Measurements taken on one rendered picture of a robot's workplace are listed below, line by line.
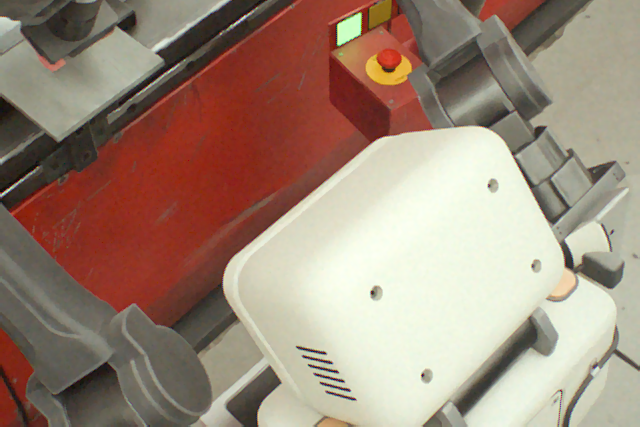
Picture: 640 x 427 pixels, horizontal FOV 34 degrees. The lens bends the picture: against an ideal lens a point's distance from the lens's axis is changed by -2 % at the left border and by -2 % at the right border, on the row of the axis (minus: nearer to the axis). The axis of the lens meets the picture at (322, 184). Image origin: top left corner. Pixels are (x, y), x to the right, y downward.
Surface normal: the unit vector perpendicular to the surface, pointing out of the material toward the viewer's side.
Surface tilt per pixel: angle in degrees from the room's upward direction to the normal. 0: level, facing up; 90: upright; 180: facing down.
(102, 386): 33
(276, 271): 49
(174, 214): 87
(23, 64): 0
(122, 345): 63
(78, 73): 0
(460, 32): 40
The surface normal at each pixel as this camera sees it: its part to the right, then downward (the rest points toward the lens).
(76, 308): 0.67, -0.64
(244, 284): -0.85, -0.08
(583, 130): -0.01, -0.62
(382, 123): -0.81, 0.47
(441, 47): -0.39, -0.06
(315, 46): 0.74, 0.52
